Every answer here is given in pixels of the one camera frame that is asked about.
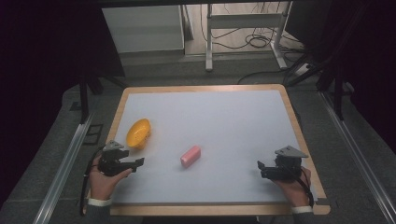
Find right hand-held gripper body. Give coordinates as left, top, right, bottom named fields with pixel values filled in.
left=263, top=145, right=310, bottom=181

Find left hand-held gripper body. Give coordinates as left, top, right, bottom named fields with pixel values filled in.
left=97, top=139, right=131, bottom=177

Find person's left hand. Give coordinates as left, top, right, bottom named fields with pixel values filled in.
left=88, top=154, right=134, bottom=202

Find person's right hand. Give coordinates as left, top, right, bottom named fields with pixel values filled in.
left=272, top=166, right=313, bottom=209

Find yellow plastic bowl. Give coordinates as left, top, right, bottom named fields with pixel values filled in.
left=125, top=118, right=152, bottom=150

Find pink soap bar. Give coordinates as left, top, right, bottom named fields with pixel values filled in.
left=179, top=145, right=203, bottom=169

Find white table mat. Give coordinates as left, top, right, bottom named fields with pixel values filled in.
left=111, top=89, right=319, bottom=204

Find black metal stand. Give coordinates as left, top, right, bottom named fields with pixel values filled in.
left=78, top=73, right=129, bottom=125

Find white power strip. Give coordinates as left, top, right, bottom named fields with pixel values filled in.
left=294, top=63, right=313, bottom=77

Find black tripod stand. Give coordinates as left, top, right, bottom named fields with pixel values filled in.
left=285, top=46, right=347, bottom=121

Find black curtain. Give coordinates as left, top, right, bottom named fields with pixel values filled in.
left=284, top=0, right=396, bottom=155
left=0, top=0, right=125, bottom=209

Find white cabinet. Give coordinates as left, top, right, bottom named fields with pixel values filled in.
left=101, top=5, right=186, bottom=54

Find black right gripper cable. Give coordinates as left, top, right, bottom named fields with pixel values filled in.
left=289, top=166, right=315, bottom=208

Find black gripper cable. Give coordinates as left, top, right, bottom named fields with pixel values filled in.
left=78, top=148, right=105, bottom=217
left=289, top=166, right=315, bottom=208

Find black floor frame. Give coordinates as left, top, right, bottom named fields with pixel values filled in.
left=82, top=123, right=105, bottom=147

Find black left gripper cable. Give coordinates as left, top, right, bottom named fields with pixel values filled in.
left=78, top=148, right=105, bottom=217

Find metal floor rail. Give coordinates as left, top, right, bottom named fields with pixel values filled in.
left=32, top=113, right=95, bottom=224
left=319, top=91, right=396, bottom=224

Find black floor cables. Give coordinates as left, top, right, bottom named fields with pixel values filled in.
left=199, top=2, right=307, bottom=86

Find white metal desk frame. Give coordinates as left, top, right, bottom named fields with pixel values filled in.
left=205, top=2, right=292, bottom=73

